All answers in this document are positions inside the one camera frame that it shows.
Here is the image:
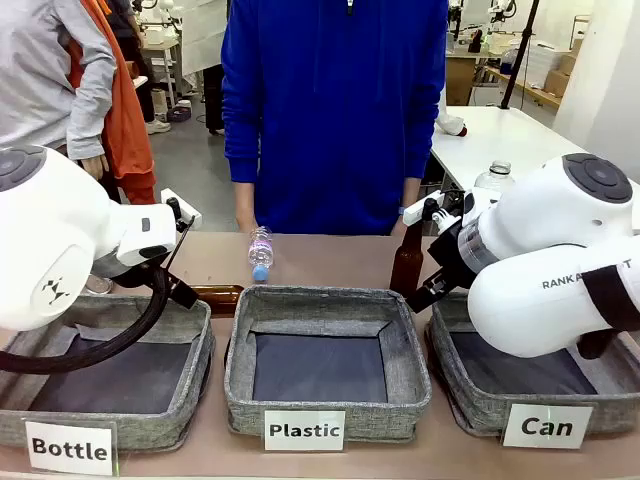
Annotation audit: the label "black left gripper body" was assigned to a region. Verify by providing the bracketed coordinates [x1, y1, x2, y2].
[158, 269, 201, 310]

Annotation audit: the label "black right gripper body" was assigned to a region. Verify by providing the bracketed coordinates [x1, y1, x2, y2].
[425, 219, 482, 301]

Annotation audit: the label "brown glass bottle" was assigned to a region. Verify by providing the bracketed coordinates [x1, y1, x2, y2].
[192, 284, 246, 317]
[389, 225, 427, 302]

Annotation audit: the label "small clear water bottle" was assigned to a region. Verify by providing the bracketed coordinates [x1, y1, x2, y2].
[247, 225, 277, 284]

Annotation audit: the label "large clear plastic bottle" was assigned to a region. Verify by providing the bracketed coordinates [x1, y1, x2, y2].
[473, 160, 517, 194]

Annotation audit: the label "person's right forearm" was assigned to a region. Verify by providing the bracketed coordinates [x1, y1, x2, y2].
[234, 181, 259, 233]

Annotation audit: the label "person's left forearm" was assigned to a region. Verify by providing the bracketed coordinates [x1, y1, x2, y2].
[399, 176, 424, 210]

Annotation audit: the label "grey fabric basket bottle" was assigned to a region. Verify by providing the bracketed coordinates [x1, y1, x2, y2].
[0, 293, 216, 452]

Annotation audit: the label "grey fabric basket plastic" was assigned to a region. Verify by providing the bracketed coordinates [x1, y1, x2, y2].
[223, 284, 433, 444]

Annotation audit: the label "grey fabric basket can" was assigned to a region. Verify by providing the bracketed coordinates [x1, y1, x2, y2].
[425, 292, 640, 439]

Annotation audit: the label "white label Can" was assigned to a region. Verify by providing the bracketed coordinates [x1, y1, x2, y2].
[501, 402, 595, 450]

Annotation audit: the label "bystander's hand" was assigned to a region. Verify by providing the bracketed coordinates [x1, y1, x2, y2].
[78, 153, 111, 182]

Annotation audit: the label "white side table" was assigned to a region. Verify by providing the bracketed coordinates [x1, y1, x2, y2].
[428, 105, 640, 194]

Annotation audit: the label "bystander in white jacket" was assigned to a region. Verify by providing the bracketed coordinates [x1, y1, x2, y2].
[433, 87, 469, 138]

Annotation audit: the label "white label Plastic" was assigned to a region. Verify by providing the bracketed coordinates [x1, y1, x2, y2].
[263, 409, 347, 453]

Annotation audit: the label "person in blue hoodie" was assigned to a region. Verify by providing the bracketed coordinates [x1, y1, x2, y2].
[220, 0, 450, 237]

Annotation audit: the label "orange jacket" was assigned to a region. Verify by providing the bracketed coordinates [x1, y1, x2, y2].
[67, 0, 158, 205]

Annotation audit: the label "white label Bottle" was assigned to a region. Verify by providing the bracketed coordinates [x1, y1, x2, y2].
[23, 420, 118, 477]

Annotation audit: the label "black tripod pole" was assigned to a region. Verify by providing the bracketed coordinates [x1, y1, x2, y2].
[499, 0, 542, 111]

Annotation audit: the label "cardboard boxes on shelf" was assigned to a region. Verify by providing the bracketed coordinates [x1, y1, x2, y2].
[543, 37, 585, 99]

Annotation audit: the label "bystander in grey shirt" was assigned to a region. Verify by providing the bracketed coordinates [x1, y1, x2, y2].
[0, 0, 124, 201]

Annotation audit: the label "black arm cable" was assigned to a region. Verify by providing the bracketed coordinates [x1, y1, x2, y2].
[0, 227, 197, 374]

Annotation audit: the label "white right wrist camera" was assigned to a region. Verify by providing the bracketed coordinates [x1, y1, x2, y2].
[402, 191, 445, 227]

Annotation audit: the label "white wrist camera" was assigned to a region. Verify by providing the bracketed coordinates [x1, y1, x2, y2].
[402, 191, 445, 227]
[159, 188, 203, 230]

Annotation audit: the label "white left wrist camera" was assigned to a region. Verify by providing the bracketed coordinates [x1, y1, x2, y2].
[159, 188, 203, 230]

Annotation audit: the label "black strap on arm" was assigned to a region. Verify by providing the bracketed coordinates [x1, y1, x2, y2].
[579, 264, 640, 360]

